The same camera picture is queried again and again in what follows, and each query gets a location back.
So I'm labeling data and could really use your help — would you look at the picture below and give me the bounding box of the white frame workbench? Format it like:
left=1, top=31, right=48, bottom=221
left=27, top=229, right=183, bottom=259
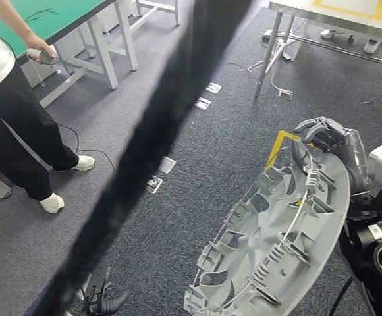
left=135, top=0, right=181, bottom=27

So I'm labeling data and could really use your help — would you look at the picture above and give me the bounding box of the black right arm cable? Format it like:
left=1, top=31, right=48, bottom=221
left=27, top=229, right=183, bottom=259
left=328, top=276, right=355, bottom=316

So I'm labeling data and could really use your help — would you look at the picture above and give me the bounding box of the grey handheld controller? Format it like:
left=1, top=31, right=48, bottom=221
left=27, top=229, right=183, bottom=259
left=26, top=47, right=58, bottom=88

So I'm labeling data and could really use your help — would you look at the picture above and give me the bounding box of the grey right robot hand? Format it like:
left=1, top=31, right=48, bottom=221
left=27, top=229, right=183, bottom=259
left=291, top=115, right=371, bottom=195

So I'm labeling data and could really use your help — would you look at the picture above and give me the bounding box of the steel workbench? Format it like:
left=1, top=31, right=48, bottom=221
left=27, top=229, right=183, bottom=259
left=254, top=0, right=382, bottom=127

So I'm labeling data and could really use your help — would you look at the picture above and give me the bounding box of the short black wire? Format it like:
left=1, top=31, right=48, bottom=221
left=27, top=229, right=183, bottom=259
left=26, top=7, right=60, bottom=22

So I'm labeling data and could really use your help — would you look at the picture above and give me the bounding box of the closed steel floor plate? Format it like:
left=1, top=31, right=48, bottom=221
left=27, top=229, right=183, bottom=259
left=158, top=156, right=177, bottom=175

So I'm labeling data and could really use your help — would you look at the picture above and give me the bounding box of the yellow floor tape square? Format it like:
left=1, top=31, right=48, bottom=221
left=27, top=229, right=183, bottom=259
left=265, top=129, right=313, bottom=171

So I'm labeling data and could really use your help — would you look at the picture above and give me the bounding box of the standing person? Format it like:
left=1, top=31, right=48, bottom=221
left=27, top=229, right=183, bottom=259
left=0, top=0, right=96, bottom=215

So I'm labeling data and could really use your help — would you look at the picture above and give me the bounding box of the floor socket with black cable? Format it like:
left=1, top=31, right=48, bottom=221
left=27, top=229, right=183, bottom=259
left=146, top=175, right=163, bottom=194

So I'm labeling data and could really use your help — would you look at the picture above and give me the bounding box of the black floor cable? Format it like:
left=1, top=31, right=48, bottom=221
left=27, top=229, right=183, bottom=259
left=45, top=115, right=116, bottom=172

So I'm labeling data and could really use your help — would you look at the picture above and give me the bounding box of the small yellow tape rectangle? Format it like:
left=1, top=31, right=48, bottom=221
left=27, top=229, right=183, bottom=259
left=312, top=0, right=382, bottom=20

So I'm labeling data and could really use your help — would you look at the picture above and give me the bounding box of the person's hand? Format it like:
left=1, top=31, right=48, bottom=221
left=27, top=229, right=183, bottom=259
left=24, top=34, right=57, bottom=65

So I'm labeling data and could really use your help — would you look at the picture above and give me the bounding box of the grey plastic wheel hubcap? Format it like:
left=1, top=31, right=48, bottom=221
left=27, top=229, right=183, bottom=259
left=183, top=150, right=352, bottom=316

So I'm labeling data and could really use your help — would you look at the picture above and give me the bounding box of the black blurred hanging strap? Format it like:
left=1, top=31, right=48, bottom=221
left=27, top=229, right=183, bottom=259
left=30, top=0, right=254, bottom=316

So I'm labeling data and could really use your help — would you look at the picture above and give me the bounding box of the white floor cable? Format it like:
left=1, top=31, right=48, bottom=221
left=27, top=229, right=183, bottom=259
left=247, top=41, right=292, bottom=95

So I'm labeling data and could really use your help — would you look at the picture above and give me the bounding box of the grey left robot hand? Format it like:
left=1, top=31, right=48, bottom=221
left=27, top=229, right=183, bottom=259
left=100, top=281, right=128, bottom=316

